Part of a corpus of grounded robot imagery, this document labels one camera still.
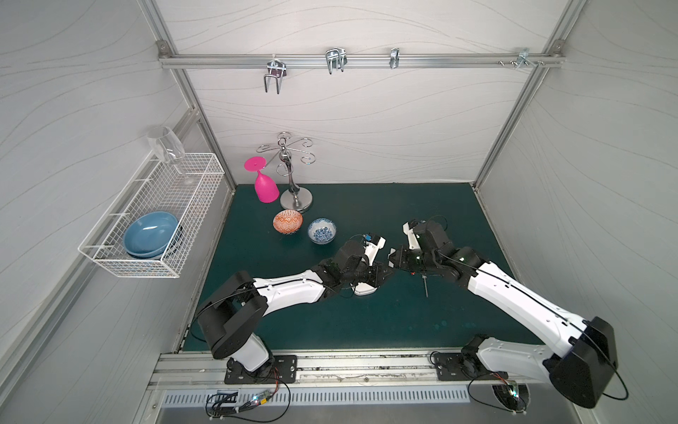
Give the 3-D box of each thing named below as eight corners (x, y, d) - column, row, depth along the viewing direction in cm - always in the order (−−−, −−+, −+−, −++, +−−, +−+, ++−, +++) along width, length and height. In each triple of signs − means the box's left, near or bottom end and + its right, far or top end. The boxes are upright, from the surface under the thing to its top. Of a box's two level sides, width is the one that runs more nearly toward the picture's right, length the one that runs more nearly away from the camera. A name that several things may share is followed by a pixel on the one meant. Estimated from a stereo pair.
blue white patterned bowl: (307, 244, 101) (306, 238, 98) (310, 223, 108) (309, 217, 105) (336, 244, 101) (336, 238, 98) (337, 223, 108) (336, 217, 105)
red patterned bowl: (272, 236, 104) (270, 230, 101) (276, 216, 111) (274, 209, 107) (302, 236, 104) (301, 230, 101) (305, 216, 111) (303, 209, 107)
